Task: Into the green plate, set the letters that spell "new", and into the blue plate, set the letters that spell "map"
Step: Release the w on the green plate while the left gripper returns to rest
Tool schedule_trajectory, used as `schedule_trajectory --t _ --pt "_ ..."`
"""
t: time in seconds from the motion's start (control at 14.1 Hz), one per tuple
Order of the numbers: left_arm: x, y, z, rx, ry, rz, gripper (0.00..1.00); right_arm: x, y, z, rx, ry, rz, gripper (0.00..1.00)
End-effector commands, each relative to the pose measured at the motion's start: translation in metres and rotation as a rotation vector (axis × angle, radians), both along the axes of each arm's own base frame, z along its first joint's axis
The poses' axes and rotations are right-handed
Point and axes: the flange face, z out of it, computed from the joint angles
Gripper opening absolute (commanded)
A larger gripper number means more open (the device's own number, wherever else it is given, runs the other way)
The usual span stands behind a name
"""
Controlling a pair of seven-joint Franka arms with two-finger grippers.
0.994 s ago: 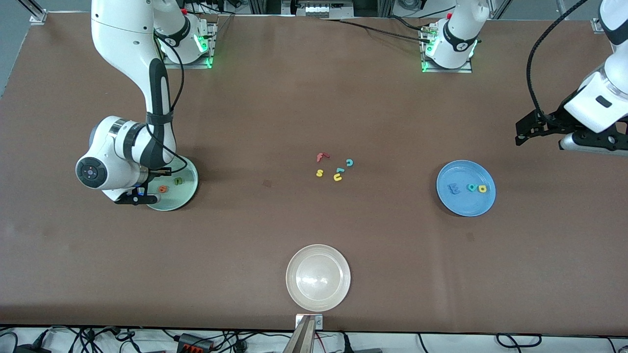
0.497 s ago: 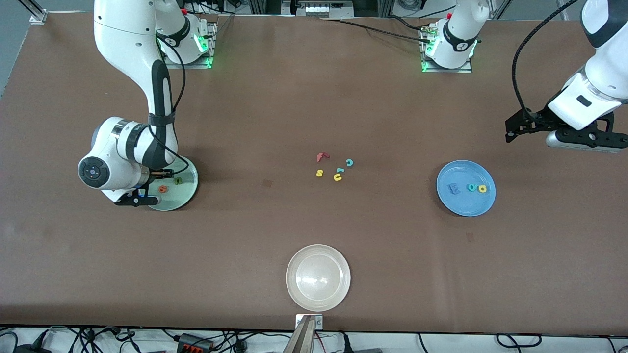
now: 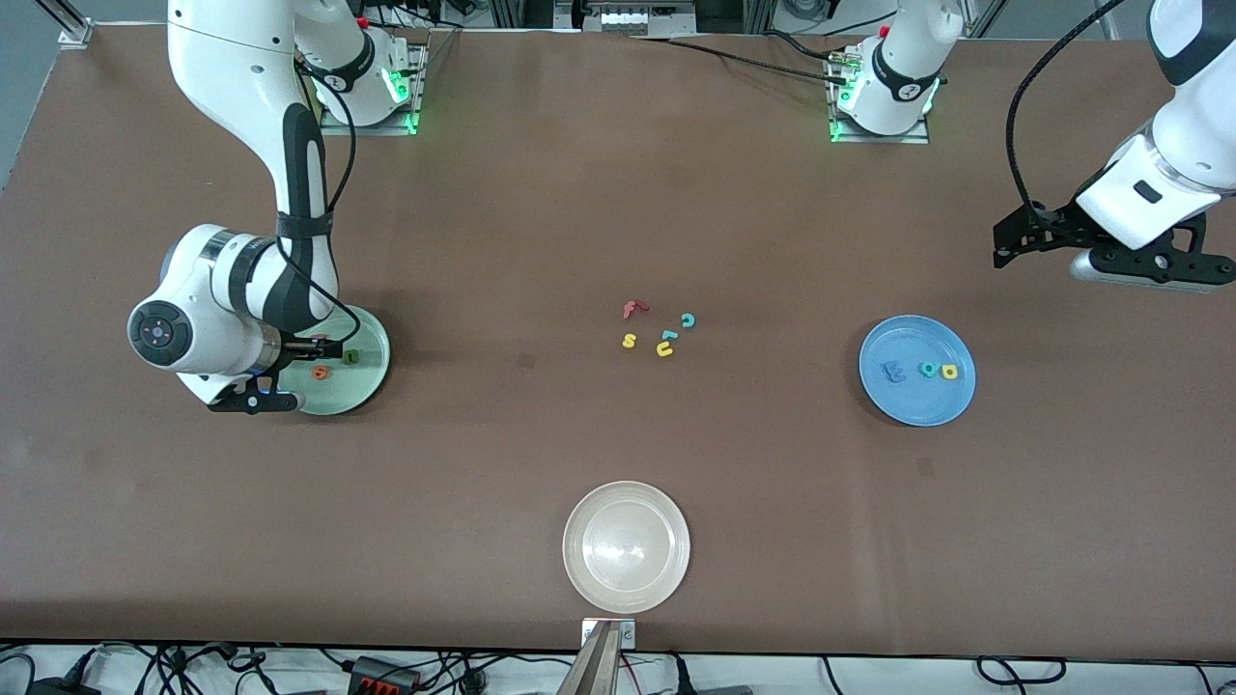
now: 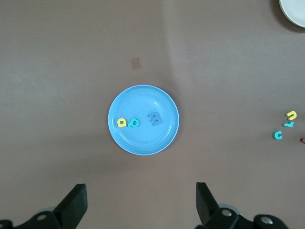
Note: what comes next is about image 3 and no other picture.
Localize green plate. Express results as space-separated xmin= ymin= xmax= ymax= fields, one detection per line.
xmin=290 ymin=305 xmax=392 ymax=417

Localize blue plate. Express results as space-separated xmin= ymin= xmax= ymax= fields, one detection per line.
xmin=858 ymin=315 xmax=977 ymax=428

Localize black power strip red switches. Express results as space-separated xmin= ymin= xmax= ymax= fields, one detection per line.
xmin=348 ymin=654 xmax=422 ymax=694

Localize white plate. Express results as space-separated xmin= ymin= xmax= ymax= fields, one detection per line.
xmin=562 ymin=481 xmax=692 ymax=615

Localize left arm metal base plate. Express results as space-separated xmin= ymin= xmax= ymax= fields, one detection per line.
xmin=829 ymin=43 xmax=933 ymax=146

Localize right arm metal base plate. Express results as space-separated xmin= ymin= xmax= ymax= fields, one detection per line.
xmin=319 ymin=43 xmax=426 ymax=137

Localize black tangled cable bundle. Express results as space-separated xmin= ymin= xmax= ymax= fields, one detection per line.
xmin=0 ymin=642 xmax=281 ymax=695

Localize long black table cable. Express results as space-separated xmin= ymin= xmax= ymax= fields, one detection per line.
xmin=628 ymin=32 xmax=856 ymax=88

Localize black looped cable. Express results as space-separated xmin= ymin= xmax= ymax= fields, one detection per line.
xmin=973 ymin=656 xmax=1068 ymax=686

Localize metal camera post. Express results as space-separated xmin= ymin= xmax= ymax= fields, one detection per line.
xmin=555 ymin=620 xmax=624 ymax=695

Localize silver post mounting plate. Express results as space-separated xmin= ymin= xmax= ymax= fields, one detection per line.
xmin=580 ymin=618 xmax=637 ymax=650

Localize metal frame with white connector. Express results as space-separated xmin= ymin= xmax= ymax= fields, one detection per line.
xmin=552 ymin=0 xmax=698 ymax=36

